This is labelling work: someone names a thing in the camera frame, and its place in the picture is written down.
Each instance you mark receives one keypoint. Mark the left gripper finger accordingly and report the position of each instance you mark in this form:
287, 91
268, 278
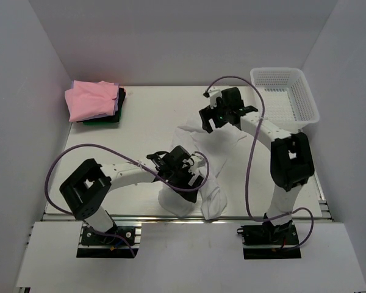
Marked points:
196, 182
190, 196

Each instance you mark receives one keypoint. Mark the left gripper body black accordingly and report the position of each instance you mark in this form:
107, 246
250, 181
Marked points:
180, 177

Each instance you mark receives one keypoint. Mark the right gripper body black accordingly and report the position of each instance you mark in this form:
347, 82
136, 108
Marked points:
221, 112

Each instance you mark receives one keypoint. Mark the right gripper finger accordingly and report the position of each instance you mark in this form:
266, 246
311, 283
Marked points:
212, 124
205, 115

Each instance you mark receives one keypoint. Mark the white t shirt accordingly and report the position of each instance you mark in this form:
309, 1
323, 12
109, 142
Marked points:
217, 147

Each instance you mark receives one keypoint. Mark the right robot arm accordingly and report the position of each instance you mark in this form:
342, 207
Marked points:
291, 163

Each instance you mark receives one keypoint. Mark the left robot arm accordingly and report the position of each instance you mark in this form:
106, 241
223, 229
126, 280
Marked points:
86, 188

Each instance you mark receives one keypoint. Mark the white plastic basket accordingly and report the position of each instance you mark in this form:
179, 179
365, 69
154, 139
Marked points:
288, 100

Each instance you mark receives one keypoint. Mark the black folded t shirt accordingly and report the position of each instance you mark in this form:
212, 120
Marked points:
117, 115

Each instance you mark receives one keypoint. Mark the green folded t shirt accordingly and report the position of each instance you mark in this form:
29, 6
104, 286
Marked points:
100, 123

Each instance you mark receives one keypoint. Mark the pink folded t shirt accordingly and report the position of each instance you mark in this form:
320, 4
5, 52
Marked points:
80, 100

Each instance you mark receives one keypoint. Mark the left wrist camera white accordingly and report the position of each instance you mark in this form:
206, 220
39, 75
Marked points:
194, 162

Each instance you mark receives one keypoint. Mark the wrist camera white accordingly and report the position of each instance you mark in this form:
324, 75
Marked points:
194, 162
213, 94

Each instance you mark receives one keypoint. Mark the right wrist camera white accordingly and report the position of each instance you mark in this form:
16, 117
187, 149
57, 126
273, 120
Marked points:
213, 94

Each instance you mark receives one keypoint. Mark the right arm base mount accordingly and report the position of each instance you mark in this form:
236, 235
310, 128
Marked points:
259, 245

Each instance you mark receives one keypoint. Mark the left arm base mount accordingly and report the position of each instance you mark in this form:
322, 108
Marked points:
92, 245

